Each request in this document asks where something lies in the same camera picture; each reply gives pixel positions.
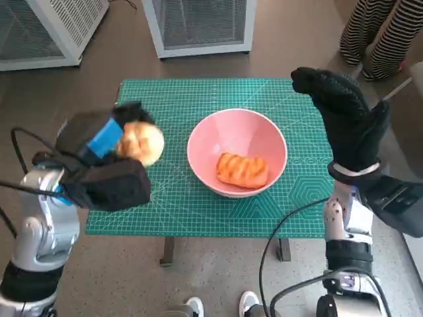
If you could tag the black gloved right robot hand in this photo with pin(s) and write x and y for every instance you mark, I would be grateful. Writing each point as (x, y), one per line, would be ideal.
(353, 132)

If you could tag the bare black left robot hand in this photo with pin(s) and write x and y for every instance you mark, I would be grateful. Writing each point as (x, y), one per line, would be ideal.
(86, 132)

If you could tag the round toy bread bun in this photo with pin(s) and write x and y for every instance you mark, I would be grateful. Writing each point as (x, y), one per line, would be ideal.
(145, 142)

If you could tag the pink bowl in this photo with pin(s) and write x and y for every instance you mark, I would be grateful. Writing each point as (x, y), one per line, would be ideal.
(238, 132)

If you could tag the long braided toy bread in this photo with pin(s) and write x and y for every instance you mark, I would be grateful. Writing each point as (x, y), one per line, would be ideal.
(241, 168)

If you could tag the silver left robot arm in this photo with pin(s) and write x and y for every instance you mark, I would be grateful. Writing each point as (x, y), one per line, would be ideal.
(43, 231)

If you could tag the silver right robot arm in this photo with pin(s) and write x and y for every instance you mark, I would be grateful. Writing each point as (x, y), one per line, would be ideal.
(350, 231)

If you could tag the white perforated metal cabinet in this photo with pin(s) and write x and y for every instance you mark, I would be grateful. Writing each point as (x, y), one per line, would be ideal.
(66, 20)

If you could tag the white flat panel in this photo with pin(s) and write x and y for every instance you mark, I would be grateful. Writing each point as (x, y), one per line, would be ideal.
(417, 247)

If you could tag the dark metal table leg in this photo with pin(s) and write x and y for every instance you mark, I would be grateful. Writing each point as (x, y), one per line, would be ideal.
(284, 249)
(167, 251)

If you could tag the green cutting mat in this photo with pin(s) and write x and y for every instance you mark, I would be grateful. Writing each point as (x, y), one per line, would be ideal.
(205, 218)

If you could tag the white mesh front cabinet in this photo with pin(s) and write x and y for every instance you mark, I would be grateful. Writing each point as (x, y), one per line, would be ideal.
(201, 20)

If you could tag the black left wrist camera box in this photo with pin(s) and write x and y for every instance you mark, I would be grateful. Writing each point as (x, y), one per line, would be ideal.
(112, 185)

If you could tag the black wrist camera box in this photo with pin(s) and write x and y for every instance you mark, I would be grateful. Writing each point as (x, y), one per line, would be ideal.
(112, 185)
(393, 201)

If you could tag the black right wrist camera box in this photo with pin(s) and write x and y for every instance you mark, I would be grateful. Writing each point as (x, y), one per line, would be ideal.
(393, 201)

